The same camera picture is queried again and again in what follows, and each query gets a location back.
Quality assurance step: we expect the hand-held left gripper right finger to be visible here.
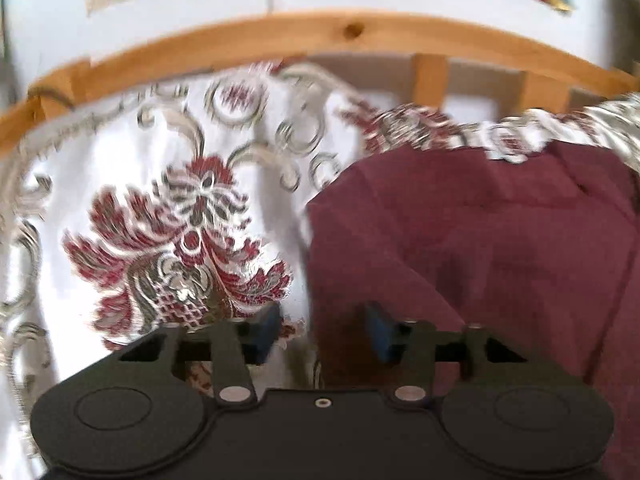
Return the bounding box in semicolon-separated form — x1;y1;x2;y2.
364;302;527;406

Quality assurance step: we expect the wooden bed rail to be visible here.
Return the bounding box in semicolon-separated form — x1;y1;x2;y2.
0;9;640;161

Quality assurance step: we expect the maroon small garment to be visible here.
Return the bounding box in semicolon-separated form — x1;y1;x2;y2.
305;141;640;480

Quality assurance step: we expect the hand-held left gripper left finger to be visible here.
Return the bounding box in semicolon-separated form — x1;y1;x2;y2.
117;302;281;406

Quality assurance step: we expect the white floral bedspread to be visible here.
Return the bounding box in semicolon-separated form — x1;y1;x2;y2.
0;59;640;480

